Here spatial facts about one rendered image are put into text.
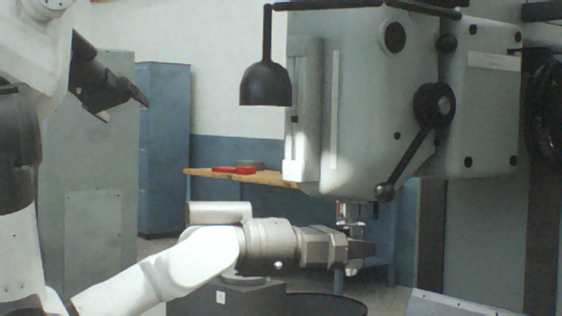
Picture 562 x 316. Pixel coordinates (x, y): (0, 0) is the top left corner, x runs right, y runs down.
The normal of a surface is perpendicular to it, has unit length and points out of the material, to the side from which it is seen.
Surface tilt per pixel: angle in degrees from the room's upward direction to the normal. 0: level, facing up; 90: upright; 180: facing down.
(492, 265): 90
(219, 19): 90
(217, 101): 90
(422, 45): 90
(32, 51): 58
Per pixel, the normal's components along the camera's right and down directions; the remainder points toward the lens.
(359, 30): -0.18, 0.04
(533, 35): 0.64, 0.06
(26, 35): 0.73, -0.48
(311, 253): 0.31, 0.06
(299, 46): -0.77, 0.01
